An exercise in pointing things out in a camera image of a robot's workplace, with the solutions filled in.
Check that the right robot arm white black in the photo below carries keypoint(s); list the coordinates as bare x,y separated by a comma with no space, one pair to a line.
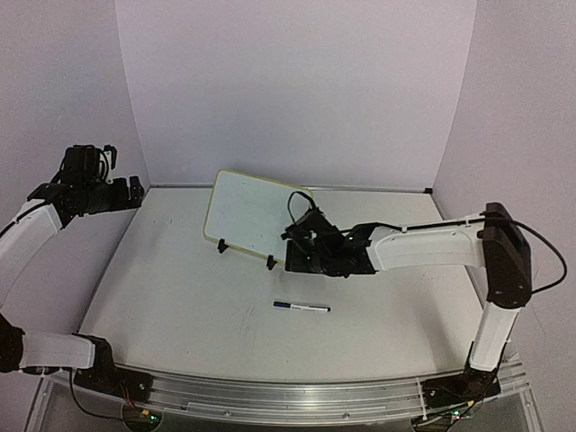
490,240

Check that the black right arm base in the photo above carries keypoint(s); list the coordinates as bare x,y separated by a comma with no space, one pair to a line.
463,387

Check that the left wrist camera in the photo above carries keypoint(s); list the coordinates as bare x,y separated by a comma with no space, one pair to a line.
110,153

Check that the aluminium front rail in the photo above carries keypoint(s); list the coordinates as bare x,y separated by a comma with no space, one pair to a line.
290,404

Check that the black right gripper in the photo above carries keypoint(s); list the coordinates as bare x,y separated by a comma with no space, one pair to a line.
297,259

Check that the white marker pen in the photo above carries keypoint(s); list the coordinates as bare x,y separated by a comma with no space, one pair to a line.
310,307

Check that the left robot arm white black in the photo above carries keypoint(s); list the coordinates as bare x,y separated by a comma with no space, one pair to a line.
84,185

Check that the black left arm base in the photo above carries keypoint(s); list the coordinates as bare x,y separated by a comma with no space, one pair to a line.
106,377

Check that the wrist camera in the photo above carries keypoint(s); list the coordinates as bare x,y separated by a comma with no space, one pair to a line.
110,153
297,232

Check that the black left whiteboard foot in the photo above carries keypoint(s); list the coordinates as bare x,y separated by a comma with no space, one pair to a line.
222,246

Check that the black right whiteboard foot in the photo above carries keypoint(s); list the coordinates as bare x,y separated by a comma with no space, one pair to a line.
270,262

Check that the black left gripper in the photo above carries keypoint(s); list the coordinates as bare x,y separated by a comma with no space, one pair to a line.
121,199

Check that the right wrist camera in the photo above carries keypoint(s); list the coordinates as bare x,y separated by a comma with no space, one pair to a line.
297,232

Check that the yellow framed small whiteboard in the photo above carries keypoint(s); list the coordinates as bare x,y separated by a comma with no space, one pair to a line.
251,213

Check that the black whiteboard foot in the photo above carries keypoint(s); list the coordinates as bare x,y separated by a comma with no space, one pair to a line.
270,262
222,246

